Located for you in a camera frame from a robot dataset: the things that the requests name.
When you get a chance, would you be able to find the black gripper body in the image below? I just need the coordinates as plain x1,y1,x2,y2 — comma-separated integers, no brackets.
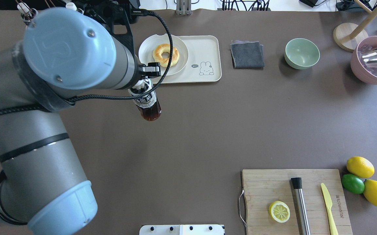
138,62,161,78

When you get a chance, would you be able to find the tea bottle white cap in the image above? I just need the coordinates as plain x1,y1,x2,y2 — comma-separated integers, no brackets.
128,78,161,121

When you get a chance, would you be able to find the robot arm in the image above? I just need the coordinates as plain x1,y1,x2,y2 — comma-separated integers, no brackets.
0,1,159,235

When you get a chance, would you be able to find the cream rabbit tray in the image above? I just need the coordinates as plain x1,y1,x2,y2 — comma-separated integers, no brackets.
162,35,222,84

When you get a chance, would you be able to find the grey folded cloth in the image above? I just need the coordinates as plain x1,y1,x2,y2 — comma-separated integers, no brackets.
230,40,265,69

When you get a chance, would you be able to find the mint green bowl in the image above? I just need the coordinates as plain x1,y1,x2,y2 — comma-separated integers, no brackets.
284,38,320,70

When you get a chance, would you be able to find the bamboo cutting board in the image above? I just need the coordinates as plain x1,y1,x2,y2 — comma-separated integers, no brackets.
242,169,353,235

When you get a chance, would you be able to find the half lemon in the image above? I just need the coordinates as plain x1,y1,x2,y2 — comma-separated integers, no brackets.
268,201,290,223

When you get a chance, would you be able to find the wooden cup stand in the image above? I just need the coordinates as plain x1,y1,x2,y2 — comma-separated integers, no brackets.
333,0,377,52

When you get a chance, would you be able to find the steel muddler black tip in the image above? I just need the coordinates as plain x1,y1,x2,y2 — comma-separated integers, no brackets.
290,177,311,235

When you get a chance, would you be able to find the yellow plastic knife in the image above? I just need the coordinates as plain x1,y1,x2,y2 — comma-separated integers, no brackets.
320,183,339,235

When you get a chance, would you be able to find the pink ice bowl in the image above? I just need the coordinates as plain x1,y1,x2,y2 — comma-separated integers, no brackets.
351,36,377,85

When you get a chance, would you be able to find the green lime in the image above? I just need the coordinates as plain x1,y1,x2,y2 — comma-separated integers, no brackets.
341,174,365,194

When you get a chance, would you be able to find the upper whole lemon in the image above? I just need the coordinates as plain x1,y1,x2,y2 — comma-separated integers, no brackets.
346,156,375,178

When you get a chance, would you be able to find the glazed ring donut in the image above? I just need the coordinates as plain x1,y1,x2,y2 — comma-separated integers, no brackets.
152,43,180,67

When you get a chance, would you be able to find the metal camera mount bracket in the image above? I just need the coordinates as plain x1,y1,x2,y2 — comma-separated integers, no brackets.
175,0,192,15

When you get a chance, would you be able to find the black braided cable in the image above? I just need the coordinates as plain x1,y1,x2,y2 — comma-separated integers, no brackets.
0,10,173,121

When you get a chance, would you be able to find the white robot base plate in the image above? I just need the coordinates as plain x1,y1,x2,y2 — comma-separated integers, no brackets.
139,224,225,235

